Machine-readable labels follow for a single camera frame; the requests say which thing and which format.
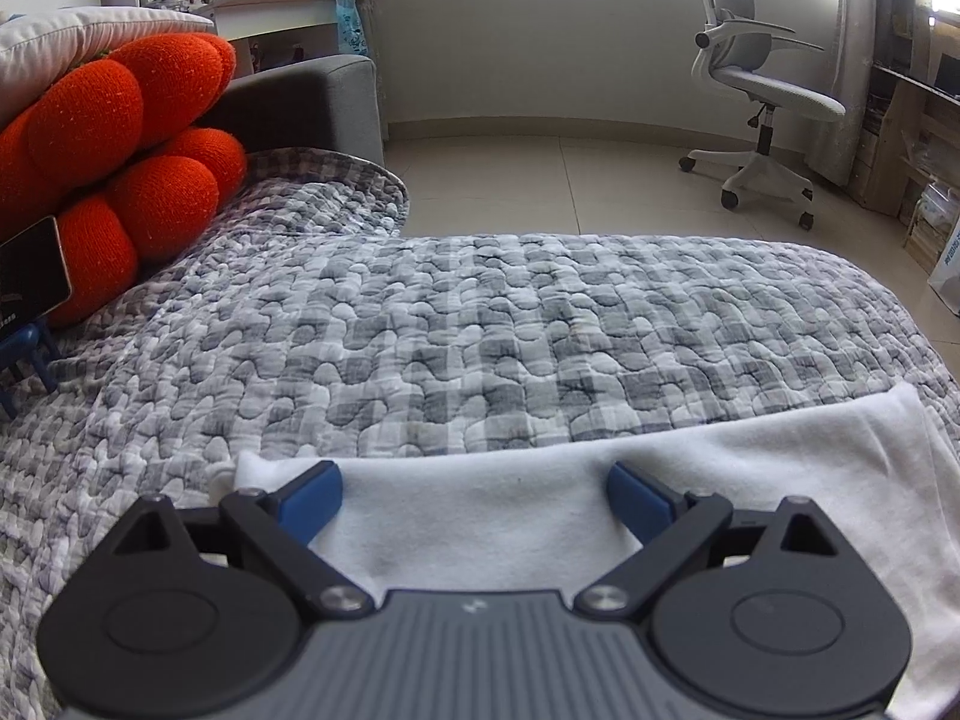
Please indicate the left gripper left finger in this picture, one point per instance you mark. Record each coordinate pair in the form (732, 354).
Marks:
(275, 530)

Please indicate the white Pooh t-shirt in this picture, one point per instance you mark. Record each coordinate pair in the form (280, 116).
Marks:
(600, 509)

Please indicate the grey office chair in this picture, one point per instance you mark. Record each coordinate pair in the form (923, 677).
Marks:
(732, 47)

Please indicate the blue phone stand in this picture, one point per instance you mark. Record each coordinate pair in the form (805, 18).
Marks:
(31, 343)

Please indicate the white blue paper bag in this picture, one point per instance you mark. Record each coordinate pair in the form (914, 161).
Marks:
(945, 278)

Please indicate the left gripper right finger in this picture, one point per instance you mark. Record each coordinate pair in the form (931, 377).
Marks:
(676, 532)

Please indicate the smartphone with gold edge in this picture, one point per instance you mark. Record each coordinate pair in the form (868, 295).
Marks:
(34, 275)

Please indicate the grey right curtain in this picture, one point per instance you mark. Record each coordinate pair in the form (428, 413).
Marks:
(833, 147)

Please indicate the grey white checkered quilt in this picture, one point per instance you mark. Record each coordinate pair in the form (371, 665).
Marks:
(303, 323)

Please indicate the white bookshelf desk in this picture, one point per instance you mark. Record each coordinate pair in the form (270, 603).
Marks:
(255, 7)

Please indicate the orange knotted plush cushion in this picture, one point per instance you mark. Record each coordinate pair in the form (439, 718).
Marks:
(113, 152)

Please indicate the white pillow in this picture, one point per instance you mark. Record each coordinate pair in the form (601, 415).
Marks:
(39, 49)

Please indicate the wooden computer desk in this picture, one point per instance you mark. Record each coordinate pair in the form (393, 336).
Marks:
(907, 159)

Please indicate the dark grey sofa armrest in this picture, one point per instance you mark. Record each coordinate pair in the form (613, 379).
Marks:
(327, 103)

